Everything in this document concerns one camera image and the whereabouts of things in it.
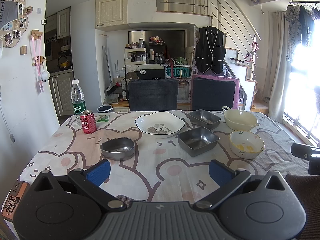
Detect lemon pattern ceramic bowl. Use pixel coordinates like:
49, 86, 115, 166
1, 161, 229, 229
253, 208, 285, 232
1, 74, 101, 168
229, 131, 265, 160

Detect oval steel bowl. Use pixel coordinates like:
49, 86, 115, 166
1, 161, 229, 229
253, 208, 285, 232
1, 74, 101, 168
100, 138, 136, 161

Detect square steel tray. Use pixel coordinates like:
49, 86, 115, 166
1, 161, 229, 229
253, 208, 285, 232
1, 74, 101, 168
177, 127, 220, 157
189, 109, 221, 130

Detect cream bowl with handles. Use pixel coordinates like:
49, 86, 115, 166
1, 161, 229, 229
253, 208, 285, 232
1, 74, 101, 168
222, 106, 259, 131

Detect white plate with dark rim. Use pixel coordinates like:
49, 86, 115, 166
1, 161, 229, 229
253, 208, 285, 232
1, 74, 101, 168
135, 112, 185, 139

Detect red soda can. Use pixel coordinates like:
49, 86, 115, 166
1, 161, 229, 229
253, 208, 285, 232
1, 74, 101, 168
80, 110, 97, 134

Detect green snack packet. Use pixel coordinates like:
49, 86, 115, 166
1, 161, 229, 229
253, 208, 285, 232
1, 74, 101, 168
95, 115, 110, 122

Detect bear pattern tablecloth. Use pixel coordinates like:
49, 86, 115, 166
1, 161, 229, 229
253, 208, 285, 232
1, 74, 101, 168
18, 112, 308, 203

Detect beige curtain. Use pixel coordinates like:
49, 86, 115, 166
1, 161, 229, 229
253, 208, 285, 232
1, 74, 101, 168
262, 11, 291, 123

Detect orange patterned card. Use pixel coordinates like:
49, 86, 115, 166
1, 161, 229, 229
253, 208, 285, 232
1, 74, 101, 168
2, 180, 30, 222

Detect grey trash bin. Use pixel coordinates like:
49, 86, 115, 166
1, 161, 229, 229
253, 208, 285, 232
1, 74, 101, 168
97, 105, 113, 113

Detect clear water bottle green label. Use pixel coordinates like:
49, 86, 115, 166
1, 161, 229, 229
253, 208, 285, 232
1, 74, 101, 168
71, 79, 86, 122

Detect right dark chair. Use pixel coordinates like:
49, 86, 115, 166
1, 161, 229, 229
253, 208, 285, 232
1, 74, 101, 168
191, 76, 237, 111

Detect dark chair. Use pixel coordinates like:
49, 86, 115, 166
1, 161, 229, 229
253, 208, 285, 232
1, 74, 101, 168
191, 76, 237, 111
128, 79, 178, 112

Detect left dark chair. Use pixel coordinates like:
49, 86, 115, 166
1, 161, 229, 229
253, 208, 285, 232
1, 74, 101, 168
128, 79, 178, 112

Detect poizon sign box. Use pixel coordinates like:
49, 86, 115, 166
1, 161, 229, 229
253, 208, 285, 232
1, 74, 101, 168
164, 64, 193, 79

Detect black vest on hanger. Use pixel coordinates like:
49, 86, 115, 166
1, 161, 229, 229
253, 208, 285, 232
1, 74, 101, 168
195, 27, 226, 75

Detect hanging dark clothes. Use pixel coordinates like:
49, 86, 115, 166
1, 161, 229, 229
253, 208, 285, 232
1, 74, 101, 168
285, 5, 319, 63

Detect shelf with bottles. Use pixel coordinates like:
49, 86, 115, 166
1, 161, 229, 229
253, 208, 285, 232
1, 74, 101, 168
124, 36, 167, 64

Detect cream upper cabinet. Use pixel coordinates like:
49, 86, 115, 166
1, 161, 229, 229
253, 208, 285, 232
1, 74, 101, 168
95, 0, 127, 29

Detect staircase railing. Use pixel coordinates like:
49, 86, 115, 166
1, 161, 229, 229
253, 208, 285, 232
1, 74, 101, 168
157, 0, 261, 81

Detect white plush keychain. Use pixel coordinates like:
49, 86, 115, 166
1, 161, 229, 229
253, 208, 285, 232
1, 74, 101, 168
39, 71, 50, 82

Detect photo collage wall board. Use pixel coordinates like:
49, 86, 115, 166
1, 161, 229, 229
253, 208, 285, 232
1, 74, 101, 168
1, 0, 33, 49

